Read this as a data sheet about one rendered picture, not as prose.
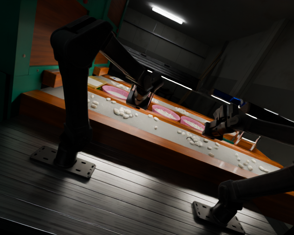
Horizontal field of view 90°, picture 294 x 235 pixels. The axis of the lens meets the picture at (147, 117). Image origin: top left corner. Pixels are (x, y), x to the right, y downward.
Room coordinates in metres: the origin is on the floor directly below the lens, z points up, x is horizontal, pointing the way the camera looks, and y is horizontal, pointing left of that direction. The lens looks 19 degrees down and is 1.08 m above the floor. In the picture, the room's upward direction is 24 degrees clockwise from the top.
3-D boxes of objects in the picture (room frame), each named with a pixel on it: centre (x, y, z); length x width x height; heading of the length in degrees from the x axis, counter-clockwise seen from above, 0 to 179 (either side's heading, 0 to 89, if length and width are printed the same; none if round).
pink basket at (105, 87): (1.18, 0.30, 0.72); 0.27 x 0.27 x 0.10
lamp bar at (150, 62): (0.92, 0.10, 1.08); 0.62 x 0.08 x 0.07; 97
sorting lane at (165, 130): (0.92, -0.34, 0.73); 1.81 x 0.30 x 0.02; 97
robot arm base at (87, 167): (0.39, 0.19, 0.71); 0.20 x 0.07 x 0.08; 96
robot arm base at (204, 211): (0.45, -0.40, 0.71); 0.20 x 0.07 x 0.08; 96
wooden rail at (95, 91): (1.09, -0.32, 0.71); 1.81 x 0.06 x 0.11; 97
